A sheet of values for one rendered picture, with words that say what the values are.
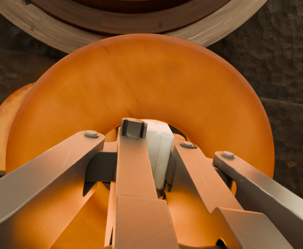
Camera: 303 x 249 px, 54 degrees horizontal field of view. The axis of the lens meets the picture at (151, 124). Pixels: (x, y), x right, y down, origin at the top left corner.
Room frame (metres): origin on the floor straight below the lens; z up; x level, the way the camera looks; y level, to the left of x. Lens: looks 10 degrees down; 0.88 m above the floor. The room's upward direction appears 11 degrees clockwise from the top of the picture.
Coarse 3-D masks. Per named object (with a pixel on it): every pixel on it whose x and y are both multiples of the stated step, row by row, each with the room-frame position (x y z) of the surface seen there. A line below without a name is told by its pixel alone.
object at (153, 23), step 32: (32, 0) 0.36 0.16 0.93; (64, 0) 0.36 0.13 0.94; (96, 0) 0.36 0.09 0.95; (128, 0) 0.35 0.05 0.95; (160, 0) 0.36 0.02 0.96; (192, 0) 0.38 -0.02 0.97; (224, 0) 0.39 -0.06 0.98; (96, 32) 0.39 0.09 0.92; (128, 32) 0.37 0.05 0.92; (160, 32) 0.38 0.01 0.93
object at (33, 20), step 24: (0, 0) 0.37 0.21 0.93; (24, 0) 0.38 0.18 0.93; (240, 0) 0.41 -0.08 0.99; (264, 0) 0.41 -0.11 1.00; (24, 24) 0.38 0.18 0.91; (48, 24) 0.38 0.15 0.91; (192, 24) 0.40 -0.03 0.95; (216, 24) 0.41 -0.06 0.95; (240, 24) 0.41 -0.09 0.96; (72, 48) 0.38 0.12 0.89
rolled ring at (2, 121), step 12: (12, 96) 0.43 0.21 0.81; (24, 96) 0.43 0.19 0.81; (0, 108) 0.42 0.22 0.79; (12, 108) 0.42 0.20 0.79; (0, 120) 0.42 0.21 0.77; (12, 120) 0.42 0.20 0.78; (0, 132) 0.41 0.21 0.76; (0, 144) 0.41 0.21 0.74; (0, 156) 0.40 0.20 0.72; (0, 168) 0.40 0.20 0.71
